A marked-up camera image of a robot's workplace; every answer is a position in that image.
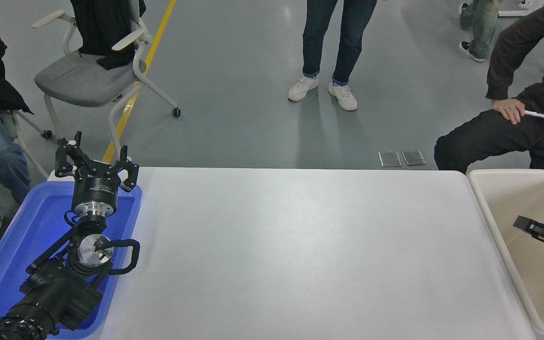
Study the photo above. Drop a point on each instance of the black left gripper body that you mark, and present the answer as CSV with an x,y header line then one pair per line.
x,y
95,186

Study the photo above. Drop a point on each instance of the white pen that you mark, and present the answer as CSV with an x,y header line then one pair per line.
x,y
541,114

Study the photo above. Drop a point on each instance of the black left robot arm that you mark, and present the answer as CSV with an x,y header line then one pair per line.
x,y
55,293

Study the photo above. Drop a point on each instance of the person's hand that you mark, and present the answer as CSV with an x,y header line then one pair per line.
x,y
508,109

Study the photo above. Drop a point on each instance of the large pale plastic bin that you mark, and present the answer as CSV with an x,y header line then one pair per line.
x,y
513,203

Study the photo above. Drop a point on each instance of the grey white office chair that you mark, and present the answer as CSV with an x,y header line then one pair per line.
x,y
76,80

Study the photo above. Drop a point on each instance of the person in dark clothing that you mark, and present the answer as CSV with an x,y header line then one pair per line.
x,y
489,137

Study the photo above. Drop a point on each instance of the blue plastic tray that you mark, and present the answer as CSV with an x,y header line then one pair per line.
x,y
12,245

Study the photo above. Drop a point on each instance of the metal floor plate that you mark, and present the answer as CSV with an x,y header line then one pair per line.
x,y
413,157
389,159

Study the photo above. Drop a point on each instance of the black garment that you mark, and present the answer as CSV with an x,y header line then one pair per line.
x,y
104,28

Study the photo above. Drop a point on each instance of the person with dark shoes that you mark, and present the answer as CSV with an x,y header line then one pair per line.
x,y
482,23

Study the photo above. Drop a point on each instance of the white stand base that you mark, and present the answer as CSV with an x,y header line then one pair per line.
x,y
520,10

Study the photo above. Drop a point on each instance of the standing person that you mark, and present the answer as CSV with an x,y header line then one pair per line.
x,y
317,38

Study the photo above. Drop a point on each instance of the white chair frame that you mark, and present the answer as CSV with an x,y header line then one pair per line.
x,y
24,141

